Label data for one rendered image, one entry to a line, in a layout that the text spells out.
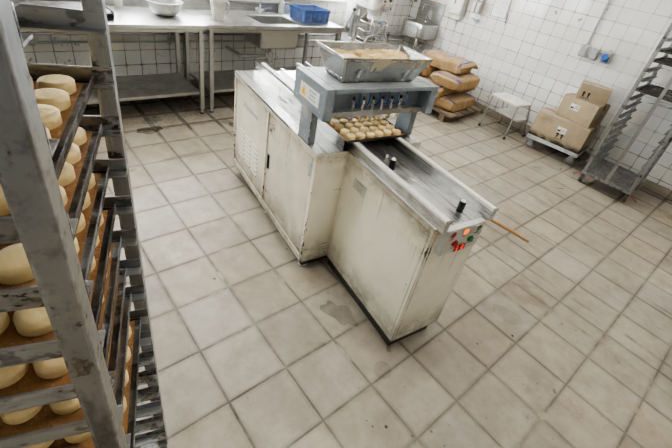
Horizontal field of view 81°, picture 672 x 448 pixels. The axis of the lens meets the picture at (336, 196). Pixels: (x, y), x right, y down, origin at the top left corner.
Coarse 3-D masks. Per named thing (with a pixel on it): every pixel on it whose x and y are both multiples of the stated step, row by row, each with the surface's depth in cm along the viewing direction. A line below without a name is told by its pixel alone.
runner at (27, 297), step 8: (8, 288) 39; (16, 288) 39; (24, 288) 39; (32, 288) 40; (88, 288) 44; (0, 296) 39; (8, 296) 39; (16, 296) 40; (24, 296) 40; (32, 296) 40; (40, 296) 40; (88, 296) 43; (0, 304) 39; (8, 304) 40; (16, 304) 40; (24, 304) 40; (32, 304) 41; (40, 304) 41; (0, 312) 40
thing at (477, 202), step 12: (396, 144) 219; (408, 144) 213; (408, 156) 213; (420, 156) 205; (432, 168) 199; (444, 180) 193; (456, 180) 188; (456, 192) 188; (468, 192) 181; (468, 204) 183; (480, 204) 177; (492, 216) 174
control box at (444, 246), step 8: (456, 224) 168; (464, 224) 169; (472, 224) 170; (480, 224) 172; (448, 232) 162; (456, 232) 165; (472, 232) 173; (480, 232) 177; (440, 240) 167; (448, 240) 166; (464, 240) 174; (472, 240) 178; (440, 248) 168; (448, 248) 170
